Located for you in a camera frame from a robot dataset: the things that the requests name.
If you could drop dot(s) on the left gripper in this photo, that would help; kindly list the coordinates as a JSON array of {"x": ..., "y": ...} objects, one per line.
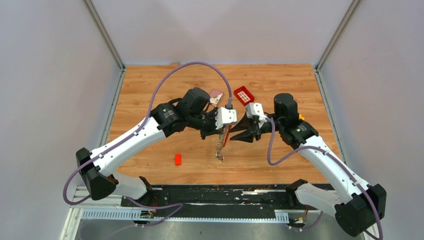
[{"x": 213, "y": 131}]

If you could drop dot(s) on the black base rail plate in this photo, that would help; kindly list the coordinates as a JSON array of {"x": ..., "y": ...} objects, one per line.
[{"x": 225, "y": 201}]

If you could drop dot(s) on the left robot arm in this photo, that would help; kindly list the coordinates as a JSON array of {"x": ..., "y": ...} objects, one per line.
[{"x": 98, "y": 166}]

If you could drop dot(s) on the red toy brick block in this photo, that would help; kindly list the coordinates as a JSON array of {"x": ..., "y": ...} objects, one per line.
[{"x": 243, "y": 95}]

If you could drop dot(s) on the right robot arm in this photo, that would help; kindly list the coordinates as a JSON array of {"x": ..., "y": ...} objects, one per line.
[{"x": 355, "y": 204}]

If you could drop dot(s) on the small red block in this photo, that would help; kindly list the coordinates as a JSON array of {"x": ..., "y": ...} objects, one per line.
[{"x": 178, "y": 159}]

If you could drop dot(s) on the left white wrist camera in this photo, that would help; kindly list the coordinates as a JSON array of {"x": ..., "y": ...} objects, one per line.
[{"x": 225, "y": 117}]

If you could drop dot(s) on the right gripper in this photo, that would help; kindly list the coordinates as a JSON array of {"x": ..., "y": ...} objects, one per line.
[{"x": 252, "y": 128}]

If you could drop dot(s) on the playing card box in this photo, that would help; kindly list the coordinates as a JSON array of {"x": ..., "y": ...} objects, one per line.
[{"x": 215, "y": 97}]

